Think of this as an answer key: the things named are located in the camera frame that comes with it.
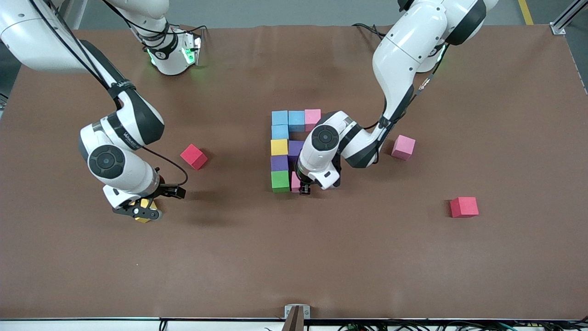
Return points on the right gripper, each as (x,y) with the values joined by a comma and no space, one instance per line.
(161,191)

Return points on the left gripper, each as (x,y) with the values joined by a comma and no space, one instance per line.
(305,188)

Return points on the pink foam cube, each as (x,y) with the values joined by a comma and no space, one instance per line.
(403,147)
(295,181)
(311,117)

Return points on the green foam cube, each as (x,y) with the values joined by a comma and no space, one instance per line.
(280,181)

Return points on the yellow foam cube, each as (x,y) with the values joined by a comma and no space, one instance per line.
(279,147)
(145,202)

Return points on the purple foam cube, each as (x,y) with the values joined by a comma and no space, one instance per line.
(279,163)
(294,149)

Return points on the blue foam cube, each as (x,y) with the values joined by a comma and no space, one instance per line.
(279,132)
(279,118)
(296,121)

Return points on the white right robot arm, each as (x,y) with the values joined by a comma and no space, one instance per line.
(46,37)

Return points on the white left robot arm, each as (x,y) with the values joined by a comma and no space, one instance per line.
(404,50)

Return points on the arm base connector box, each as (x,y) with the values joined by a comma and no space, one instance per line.
(190,50)

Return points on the red foam cube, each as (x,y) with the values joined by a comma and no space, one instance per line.
(193,156)
(464,207)

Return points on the brown table mat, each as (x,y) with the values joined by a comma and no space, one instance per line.
(294,266)

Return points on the grey metal table clamp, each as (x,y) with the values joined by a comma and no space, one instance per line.
(296,317)

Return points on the aluminium frame post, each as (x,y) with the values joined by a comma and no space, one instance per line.
(558,28)

